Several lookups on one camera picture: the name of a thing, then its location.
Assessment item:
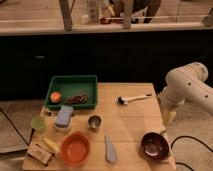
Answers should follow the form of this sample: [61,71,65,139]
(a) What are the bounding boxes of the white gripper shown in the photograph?
[157,87,185,126]

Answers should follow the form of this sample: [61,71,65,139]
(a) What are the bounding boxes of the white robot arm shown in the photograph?
[157,62,213,126]

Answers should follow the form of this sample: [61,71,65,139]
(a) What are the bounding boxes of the small metal cup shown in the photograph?
[88,115,101,132]

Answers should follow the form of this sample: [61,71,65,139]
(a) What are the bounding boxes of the green plastic cup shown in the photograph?
[31,116,46,132]

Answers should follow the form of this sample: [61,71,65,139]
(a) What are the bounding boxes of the dark brown bowl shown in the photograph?
[140,132,170,161]

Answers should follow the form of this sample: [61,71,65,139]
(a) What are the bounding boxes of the grey blue spatula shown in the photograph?
[105,136,117,163]

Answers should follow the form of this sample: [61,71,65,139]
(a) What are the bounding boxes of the dark grape bunch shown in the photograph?
[65,95,87,105]

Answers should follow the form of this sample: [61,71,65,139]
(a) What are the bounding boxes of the orange plastic bowl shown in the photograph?
[60,131,90,167]

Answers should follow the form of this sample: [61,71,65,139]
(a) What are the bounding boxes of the blue sponge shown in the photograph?
[55,105,74,128]

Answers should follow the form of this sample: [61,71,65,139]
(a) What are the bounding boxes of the green plastic tray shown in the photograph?
[44,75,98,110]

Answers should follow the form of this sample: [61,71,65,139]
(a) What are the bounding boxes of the person in background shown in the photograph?
[102,0,161,23]

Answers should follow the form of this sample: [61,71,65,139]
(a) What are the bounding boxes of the orange peach fruit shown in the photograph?
[50,92,62,103]

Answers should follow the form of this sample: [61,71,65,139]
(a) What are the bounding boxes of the red object on shelf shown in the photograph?
[100,17,112,25]

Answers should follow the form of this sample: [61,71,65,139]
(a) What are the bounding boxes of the yellow banana toy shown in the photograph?
[42,137,59,155]

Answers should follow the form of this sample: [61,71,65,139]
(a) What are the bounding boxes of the wooden block holder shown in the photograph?
[27,144,54,166]

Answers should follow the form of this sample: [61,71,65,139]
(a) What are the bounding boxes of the black cable right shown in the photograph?
[170,134,213,171]

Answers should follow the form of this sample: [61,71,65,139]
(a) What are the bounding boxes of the black cable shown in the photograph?
[0,108,34,148]
[170,134,213,171]

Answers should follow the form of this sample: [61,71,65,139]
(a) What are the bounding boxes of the black cable left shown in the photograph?
[0,108,34,148]

